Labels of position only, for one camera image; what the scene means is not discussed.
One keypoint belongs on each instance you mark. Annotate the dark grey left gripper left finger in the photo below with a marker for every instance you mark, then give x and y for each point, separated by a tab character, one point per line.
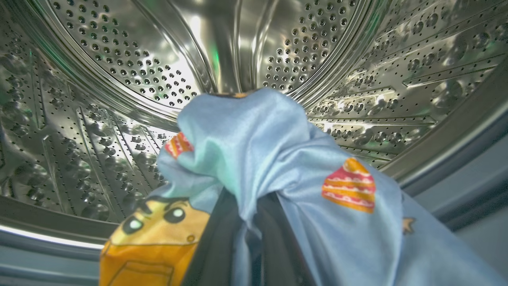
210	254

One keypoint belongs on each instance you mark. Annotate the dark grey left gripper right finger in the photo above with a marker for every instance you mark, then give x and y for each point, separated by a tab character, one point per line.
279	254

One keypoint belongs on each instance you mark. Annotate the light blue cartoon print garment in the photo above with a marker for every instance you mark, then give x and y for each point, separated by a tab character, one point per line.
278	139

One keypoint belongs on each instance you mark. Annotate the grey rubber door gasket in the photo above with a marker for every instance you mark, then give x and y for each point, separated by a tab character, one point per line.
476	186

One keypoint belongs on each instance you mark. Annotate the stainless steel washing drum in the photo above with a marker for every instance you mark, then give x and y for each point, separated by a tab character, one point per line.
119	51

